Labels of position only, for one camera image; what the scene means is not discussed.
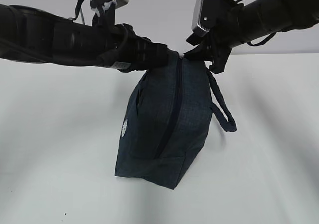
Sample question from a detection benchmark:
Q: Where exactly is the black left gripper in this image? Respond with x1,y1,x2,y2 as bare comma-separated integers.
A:
99,23,179,73

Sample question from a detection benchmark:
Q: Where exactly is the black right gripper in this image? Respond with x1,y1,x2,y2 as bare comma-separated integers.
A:
183,3,244,74

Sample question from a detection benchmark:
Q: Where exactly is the dark blue lunch bag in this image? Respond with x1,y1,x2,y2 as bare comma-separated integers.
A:
115,55,237,189

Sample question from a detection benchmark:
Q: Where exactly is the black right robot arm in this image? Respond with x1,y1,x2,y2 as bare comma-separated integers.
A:
184,0,319,74

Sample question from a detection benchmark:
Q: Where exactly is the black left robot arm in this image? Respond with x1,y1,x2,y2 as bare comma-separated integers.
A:
0,4,175,73

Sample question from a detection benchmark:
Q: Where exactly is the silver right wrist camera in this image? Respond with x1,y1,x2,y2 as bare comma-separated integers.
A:
191,0,237,38

